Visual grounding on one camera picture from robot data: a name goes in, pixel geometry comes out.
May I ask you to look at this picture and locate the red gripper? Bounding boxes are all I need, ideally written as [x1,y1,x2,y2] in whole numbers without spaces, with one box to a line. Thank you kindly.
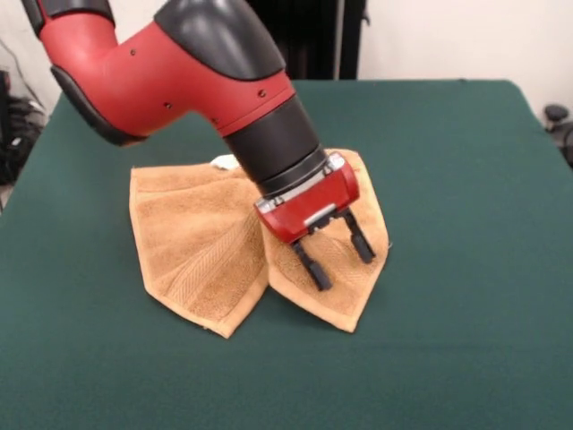
[253,151,376,292]

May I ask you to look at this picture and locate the tan terry towel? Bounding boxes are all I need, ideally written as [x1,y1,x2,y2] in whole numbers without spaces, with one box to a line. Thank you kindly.
[129,149,389,340]

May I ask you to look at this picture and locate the dark green table cloth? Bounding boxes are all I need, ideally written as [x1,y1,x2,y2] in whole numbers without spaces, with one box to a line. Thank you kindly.
[0,79,573,430]

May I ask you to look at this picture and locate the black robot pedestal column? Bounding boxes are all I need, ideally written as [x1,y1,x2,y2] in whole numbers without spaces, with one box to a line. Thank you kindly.
[248,0,372,82]

